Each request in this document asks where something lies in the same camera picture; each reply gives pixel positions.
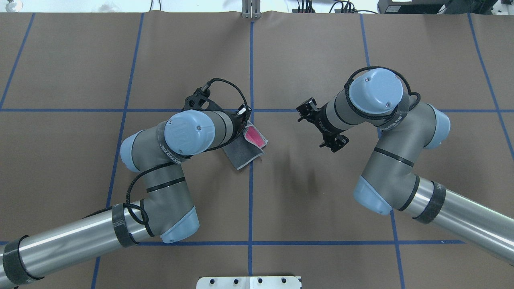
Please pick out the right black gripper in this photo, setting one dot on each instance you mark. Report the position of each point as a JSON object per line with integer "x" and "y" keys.
{"x": 321, "y": 123}

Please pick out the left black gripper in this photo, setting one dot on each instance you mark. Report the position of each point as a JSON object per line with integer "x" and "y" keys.
{"x": 238, "y": 121}

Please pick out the pink towel grey back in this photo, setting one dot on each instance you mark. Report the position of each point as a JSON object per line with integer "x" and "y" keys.
{"x": 246, "y": 148}

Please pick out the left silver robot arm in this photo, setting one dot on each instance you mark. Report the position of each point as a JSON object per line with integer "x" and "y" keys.
{"x": 157, "y": 202}

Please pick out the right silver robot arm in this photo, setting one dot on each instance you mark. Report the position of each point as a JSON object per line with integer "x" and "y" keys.
{"x": 382, "y": 97}

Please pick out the black box white label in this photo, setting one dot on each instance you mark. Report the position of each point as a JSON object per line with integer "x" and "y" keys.
{"x": 410, "y": 6}

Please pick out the round metal disc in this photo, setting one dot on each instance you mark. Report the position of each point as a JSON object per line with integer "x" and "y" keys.
{"x": 14, "y": 6}

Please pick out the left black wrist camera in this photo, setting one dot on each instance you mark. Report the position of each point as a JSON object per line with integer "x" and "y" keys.
{"x": 200, "y": 100}

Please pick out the aluminium frame post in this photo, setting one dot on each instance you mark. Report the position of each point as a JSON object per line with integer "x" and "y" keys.
{"x": 251, "y": 9}

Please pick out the white pedestal column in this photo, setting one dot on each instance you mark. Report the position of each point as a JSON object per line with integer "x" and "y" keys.
{"x": 250, "y": 282}

